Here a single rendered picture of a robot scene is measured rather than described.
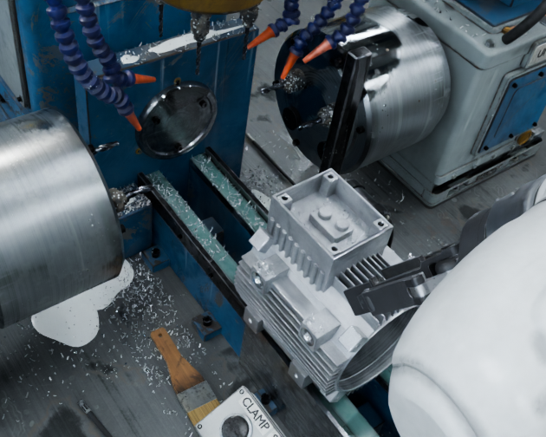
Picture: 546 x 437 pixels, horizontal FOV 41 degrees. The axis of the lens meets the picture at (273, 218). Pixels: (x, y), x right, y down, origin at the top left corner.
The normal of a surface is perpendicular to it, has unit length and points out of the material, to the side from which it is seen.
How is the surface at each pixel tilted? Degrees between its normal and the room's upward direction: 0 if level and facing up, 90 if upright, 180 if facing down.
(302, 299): 0
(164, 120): 90
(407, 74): 43
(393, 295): 90
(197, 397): 0
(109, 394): 0
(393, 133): 84
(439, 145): 90
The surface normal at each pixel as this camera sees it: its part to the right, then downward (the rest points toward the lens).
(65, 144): 0.22, -0.55
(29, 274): 0.60, 0.43
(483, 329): -0.35, -0.64
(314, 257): -0.79, 0.38
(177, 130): 0.58, 0.65
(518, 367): -0.02, -0.42
